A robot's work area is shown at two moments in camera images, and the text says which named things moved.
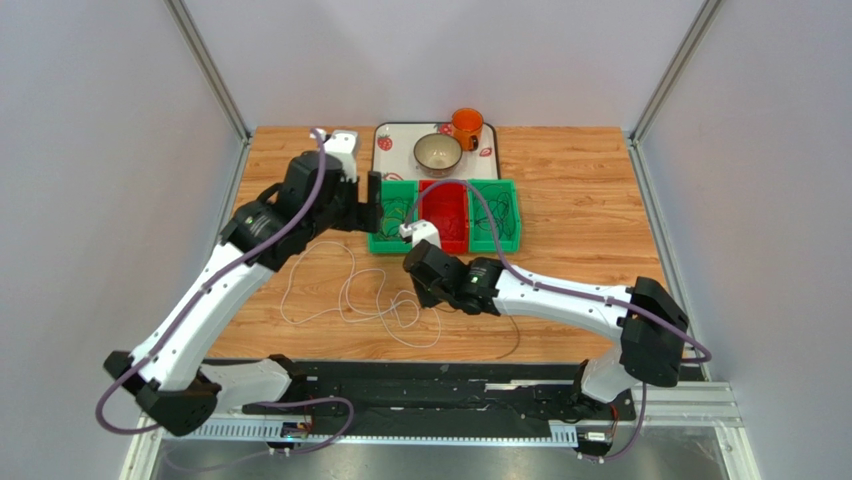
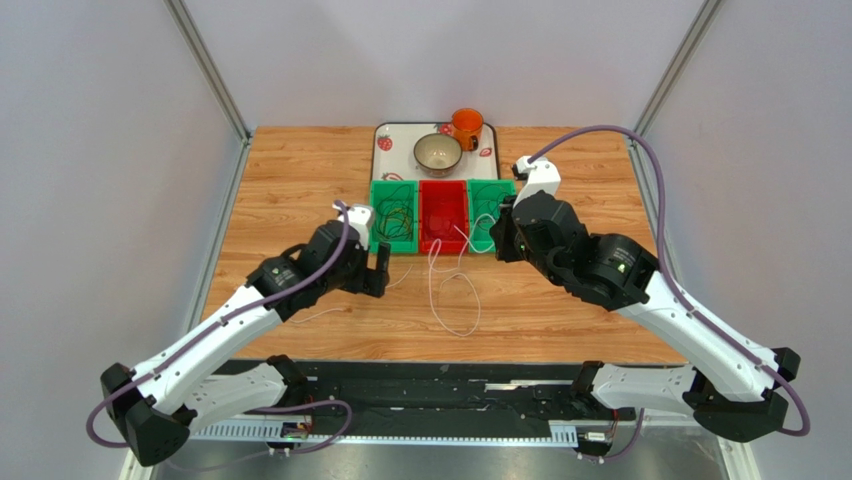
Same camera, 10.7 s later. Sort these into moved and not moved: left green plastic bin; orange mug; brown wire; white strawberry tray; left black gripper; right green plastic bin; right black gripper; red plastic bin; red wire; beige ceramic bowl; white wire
Moved: left black gripper; red wire; brown wire; white wire; right black gripper
Not moved: right green plastic bin; orange mug; red plastic bin; beige ceramic bowl; left green plastic bin; white strawberry tray
